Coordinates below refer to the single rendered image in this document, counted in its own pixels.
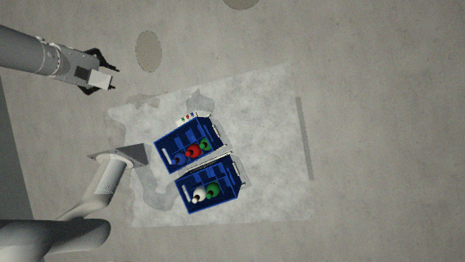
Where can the blue crate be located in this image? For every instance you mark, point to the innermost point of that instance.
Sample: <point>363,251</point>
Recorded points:
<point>221,170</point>
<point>189,133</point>

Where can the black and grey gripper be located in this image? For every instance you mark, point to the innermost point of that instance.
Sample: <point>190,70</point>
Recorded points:
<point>70,58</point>

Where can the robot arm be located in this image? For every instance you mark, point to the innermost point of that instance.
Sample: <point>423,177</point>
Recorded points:
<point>23,240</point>

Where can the white paper strip with colored squares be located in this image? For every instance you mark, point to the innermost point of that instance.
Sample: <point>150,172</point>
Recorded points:
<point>186,118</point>

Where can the white bottle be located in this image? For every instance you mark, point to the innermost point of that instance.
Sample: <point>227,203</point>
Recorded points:
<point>199,194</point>

